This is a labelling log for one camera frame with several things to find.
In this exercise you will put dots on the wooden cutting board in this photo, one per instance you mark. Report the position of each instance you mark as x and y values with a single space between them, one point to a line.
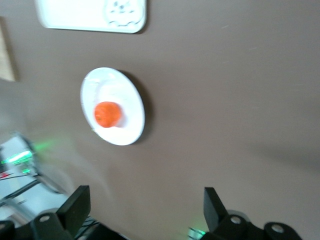
5 55

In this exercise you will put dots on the white round plate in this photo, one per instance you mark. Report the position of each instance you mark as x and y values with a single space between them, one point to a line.
112 85

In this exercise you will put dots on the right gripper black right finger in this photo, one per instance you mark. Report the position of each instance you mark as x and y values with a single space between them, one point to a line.
220 220

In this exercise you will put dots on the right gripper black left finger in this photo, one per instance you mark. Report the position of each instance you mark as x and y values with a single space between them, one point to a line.
70 215

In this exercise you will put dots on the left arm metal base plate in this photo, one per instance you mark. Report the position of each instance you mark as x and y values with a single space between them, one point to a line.
17 160

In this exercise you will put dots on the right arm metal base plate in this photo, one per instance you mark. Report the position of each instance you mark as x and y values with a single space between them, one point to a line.
196 233

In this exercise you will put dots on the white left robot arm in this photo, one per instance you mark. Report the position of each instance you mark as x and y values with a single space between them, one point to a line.
42 195

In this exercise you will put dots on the orange mandarin fruit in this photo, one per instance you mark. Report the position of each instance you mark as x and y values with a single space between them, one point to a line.
108 114

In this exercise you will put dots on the cream bear print tray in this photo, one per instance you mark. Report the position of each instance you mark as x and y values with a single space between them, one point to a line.
87 15

